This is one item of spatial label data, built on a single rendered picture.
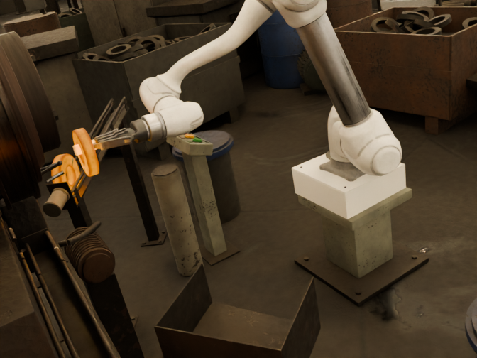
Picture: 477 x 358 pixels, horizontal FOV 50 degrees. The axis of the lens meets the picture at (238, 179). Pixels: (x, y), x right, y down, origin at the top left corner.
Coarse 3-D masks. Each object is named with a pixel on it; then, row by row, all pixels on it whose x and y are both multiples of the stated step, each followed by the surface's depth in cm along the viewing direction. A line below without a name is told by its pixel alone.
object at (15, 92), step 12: (0, 48) 104; (0, 60) 102; (0, 72) 99; (12, 72) 103; (12, 84) 102; (12, 96) 100; (12, 108) 100; (24, 108) 104; (24, 120) 104; (24, 132) 103; (36, 132) 108; (36, 144) 109; (36, 156) 107; (36, 168) 110
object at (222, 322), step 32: (192, 288) 111; (160, 320) 100; (192, 320) 112; (224, 320) 114; (256, 320) 113; (288, 320) 112; (192, 352) 98; (224, 352) 94; (256, 352) 90; (288, 352) 91
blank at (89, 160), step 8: (72, 136) 164; (80, 136) 156; (88, 136) 156; (80, 144) 156; (88, 144) 155; (88, 152) 155; (80, 160) 166; (88, 160) 155; (96, 160) 157; (88, 168) 158; (96, 168) 158
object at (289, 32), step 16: (272, 16) 432; (272, 32) 439; (288, 32) 434; (272, 48) 447; (288, 48) 440; (304, 48) 441; (272, 64) 455; (288, 64) 447; (272, 80) 464; (288, 80) 454
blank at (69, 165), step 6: (60, 156) 176; (66, 156) 178; (72, 156) 183; (54, 162) 174; (66, 162) 178; (72, 162) 182; (54, 168) 173; (60, 168) 173; (66, 168) 177; (72, 168) 182; (78, 168) 186; (54, 174) 172; (72, 174) 183; (78, 174) 185; (54, 180) 173; (60, 180) 172; (66, 180) 176; (72, 180) 182; (72, 186) 180
